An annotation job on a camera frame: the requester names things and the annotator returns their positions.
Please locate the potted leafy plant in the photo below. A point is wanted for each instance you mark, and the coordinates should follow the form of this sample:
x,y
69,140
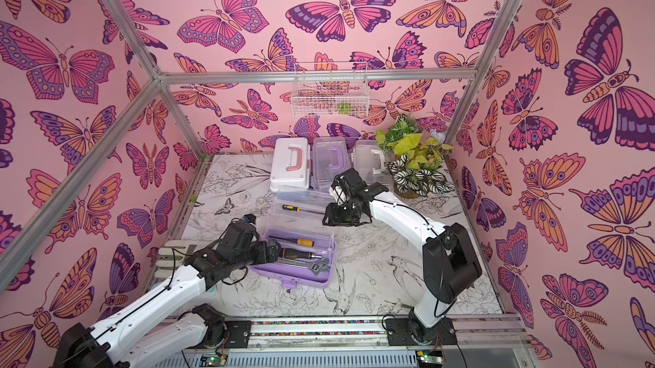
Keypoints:
x,y
416,158

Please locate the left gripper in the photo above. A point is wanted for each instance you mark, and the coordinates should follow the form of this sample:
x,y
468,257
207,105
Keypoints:
x,y
264,256

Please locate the blue toolbox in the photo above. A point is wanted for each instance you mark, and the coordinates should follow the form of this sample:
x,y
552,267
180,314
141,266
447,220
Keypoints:
x,y
290,165

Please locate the purple toolbox clear lid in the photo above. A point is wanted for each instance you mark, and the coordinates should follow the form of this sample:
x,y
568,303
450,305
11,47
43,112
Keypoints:
x,y
329,158

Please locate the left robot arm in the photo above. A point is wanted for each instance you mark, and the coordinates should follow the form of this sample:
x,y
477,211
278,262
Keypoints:
x,y
132,336

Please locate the silver adjustable wrench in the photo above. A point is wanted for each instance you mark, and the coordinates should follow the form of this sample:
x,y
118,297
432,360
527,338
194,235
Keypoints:
x,y
315,267

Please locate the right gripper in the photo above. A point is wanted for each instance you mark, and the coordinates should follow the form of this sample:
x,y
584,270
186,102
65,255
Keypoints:
x,y
342,209

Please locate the yellow black screwdriver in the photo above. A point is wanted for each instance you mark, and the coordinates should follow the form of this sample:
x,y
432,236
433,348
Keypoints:
x,y
301,210

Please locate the white toolbox clear lid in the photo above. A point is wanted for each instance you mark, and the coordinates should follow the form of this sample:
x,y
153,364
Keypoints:
x,y
369,160

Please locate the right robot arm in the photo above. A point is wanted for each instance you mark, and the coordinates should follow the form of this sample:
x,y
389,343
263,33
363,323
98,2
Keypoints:
x,y
449,261

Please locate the white wire basket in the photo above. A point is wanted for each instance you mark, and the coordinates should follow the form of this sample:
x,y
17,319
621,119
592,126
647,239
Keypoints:
x,y
330,88

